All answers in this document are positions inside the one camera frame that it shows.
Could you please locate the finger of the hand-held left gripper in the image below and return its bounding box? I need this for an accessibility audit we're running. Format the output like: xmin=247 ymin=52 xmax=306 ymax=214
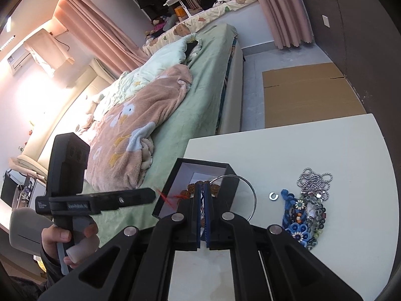
xmin=84 ymin=187 xmax=156 ymax=210

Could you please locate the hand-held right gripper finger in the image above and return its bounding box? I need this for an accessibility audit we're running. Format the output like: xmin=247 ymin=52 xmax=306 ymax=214
xmin=205 ymin=185 xmax=364 ymax=301
xmin=38 ymin=185 xmax=204 ymax=301

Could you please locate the brown bead bracelet red tassel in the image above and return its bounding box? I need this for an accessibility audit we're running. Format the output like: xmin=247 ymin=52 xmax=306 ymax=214
xmin=156 ymin=180 xmax=222 ymax=223

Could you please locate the black jewelry box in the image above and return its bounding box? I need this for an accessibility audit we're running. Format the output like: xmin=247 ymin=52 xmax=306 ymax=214
xmin=152 ymin=157 xmax=239 ymax=227

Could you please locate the person's left forearm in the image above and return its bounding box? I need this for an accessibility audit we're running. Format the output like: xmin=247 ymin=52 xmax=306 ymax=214
xmin=37 ymin=247 xmax=67 ymax=284

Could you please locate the person's left hand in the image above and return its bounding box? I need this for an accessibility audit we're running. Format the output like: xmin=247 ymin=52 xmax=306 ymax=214
xmin=41 ymin=222 xmax=100 ymax=270

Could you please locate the cream bed headboard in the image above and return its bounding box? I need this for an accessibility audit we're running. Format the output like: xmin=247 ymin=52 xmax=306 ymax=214
xmin=9 ymin=59 xmax=114 ymax=179

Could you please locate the silver bangle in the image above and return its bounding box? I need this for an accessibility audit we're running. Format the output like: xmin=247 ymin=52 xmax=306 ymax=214
xmin=208 ymin=174 xmax=258 ymax=223

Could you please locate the black monitor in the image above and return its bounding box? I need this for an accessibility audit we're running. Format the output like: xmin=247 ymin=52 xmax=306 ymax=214
xmin=0 ymin=170 xmax=20 ymax=208

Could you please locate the grey chair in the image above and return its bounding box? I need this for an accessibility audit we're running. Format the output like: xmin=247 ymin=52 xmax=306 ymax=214
xmin=8 ymin=208 xmax=54 ymax=253

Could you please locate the pink flower fleece blanket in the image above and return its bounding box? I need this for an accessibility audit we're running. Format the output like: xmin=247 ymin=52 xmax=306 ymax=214
xmin=84 ymin=64 xmax=193 ymax=192

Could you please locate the bed with green sheet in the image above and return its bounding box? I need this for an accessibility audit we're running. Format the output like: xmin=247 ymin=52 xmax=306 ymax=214
xmin=83 ymin=23 xmax=245 ymax=229

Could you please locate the pink curtain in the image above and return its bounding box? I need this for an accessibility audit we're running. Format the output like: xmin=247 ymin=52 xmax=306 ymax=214
xmin=60 ymin=0 xmax=151 ymax=80
xmin=244 ymin=0 xmax=314 ymax=51

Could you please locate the pale green quilt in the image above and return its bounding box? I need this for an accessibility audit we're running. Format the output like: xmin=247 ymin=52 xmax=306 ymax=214
xmin=92 ymin=33 xmax=203 ymax=123

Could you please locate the dark cloth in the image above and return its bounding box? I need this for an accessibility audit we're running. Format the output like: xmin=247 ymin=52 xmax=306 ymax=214
xmin=185 ymin=39 xmax=202 ymax=64

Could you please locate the pile of plush toys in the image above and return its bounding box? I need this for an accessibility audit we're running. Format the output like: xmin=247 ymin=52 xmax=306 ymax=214
xmin=145 ymin=15 xmax=176 ymax=39

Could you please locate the flat cardboard sheet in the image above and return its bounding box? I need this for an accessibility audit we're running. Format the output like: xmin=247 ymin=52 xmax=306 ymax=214
xmin=261 ymin=62 xmax=368 ymax=129

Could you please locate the bed with bear print bedding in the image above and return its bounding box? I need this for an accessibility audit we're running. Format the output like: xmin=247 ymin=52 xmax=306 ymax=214
xmin=142 ymin=0 xmax=261 ymax=57

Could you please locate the blue flower bracelet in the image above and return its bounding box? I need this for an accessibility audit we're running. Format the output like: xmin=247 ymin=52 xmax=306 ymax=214
xmin=280 ymin=189 xmax=312 ymax=246

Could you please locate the silver ball chain necklace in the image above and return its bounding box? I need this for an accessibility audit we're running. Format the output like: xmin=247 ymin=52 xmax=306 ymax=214
xmin=296 ymin=167 xmax=333 ymax=202

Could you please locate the multicolour glass bead bracelet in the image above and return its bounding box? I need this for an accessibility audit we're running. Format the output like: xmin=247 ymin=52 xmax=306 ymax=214
xmin=296 ymin=194 xmax=329 ymax=252

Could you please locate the covered wall air conditioner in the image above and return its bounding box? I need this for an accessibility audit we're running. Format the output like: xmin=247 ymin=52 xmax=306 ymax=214
xmin=6 ymin=28 xmax=76 ymax=80

